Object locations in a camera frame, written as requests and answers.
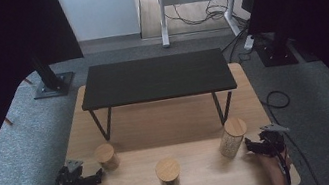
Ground black floor cable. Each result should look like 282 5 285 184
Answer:
258 84 322 185

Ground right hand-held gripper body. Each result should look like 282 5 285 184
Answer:
254 121 294 161

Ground glass jar pale grains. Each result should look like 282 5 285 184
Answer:
214 115 252 161

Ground person's right hand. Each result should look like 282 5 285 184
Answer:
256 147 294 180

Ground black shelf rack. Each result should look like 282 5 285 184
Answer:
75 43 244 149

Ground tall glass jar bay leaves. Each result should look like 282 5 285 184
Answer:
153 156 184 185

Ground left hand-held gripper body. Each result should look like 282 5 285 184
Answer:
54 155 99 185

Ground short glass jar cinnamon sticks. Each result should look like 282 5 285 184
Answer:
92 141 122 174

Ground black power cables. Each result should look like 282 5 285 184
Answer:
216 20 260 65

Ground white power strip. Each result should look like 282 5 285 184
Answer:
241 34 258 52

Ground black metal stand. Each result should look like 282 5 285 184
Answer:
252 27 299 71
27 49 79 102

